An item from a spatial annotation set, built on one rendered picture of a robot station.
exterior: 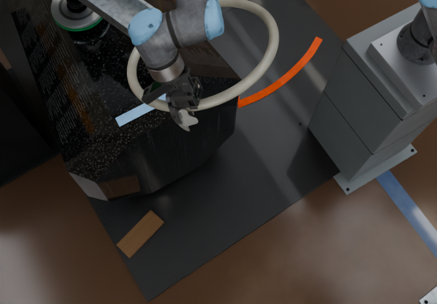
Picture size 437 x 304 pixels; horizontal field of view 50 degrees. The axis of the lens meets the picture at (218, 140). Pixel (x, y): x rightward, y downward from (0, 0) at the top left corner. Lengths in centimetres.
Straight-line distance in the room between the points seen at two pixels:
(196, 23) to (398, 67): 105
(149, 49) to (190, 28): 11
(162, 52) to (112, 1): 66
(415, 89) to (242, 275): 123
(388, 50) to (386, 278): 120
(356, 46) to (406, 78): 25
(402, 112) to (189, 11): 110
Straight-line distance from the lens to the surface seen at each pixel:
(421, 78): 196
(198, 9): 110
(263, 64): 133
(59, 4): 206
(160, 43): 112
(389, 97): 198
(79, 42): 200
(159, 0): 225
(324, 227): 258
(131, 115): 181
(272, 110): 275
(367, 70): 201
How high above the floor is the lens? 244
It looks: 66 degrees down
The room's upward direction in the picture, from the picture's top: 2 degrees clockwise
